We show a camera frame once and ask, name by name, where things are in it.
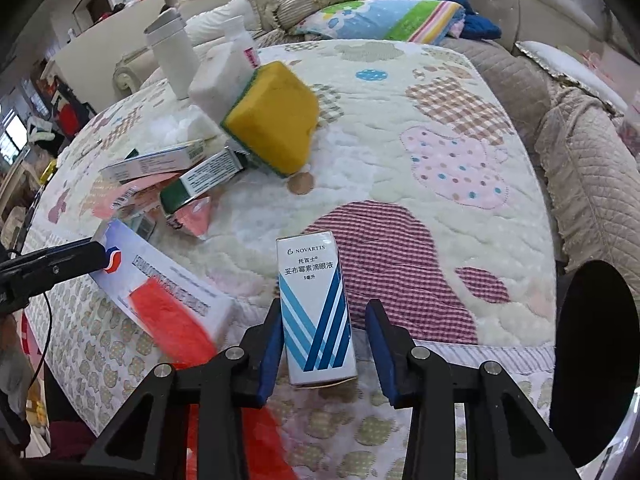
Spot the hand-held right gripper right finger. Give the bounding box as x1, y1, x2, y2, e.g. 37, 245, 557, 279
364, 299, 583, 480

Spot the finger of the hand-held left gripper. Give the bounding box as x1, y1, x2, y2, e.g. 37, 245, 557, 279
0, 238, 109, 316

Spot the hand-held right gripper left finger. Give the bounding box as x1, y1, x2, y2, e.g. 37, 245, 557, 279
82, 299, 286, 480

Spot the blue striped white box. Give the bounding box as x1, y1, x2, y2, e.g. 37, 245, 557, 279
276, 230, 358, 387

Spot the large white red-blue box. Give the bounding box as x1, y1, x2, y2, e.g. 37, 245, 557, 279
90, 219, 236, 341

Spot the pink plastic packet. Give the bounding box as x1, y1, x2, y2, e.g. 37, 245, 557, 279
165, 195, 216, 241

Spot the black round bin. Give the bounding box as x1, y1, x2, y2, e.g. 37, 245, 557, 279
549, 260, 640, 468

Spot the pink flat box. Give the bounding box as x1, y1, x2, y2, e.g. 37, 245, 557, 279
92, 172, 181, 221

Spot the long white green box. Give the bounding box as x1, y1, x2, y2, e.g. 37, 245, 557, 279
99, 139, 207, 183

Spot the patchwork printed quilt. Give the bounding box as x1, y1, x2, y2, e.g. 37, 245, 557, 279
22, 39, 558, 480

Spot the green white medicine box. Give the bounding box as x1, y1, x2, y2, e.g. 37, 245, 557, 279
160, 147, 248, 216

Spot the crumpled white tissue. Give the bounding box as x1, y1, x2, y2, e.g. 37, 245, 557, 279
150, 110, 226, 143

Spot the white thermos bottle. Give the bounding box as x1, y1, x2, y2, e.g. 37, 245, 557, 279
144, 7, 201, 101

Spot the yellow green sponge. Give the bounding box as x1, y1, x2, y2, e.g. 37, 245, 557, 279
220, 60, 321, 178

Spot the beige tufted sofa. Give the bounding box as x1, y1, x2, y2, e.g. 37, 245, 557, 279
112, 0, 640, 286

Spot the white bottle pink label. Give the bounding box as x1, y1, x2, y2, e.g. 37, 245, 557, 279
221, 15, 262, 71

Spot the plain white pillow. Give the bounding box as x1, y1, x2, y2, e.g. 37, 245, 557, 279
185, 0, 263, 46

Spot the colourful striped pillow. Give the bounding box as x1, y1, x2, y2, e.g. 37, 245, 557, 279
295, 0, 463, 46

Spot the white cushion gold trim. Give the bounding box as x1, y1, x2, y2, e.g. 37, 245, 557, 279
515, 40, 628, 116

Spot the blue knitted cloth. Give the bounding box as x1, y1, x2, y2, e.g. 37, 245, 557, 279
427, 0, 502, 41

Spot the black cable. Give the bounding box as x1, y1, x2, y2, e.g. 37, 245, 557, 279
17, 287, 51, 406

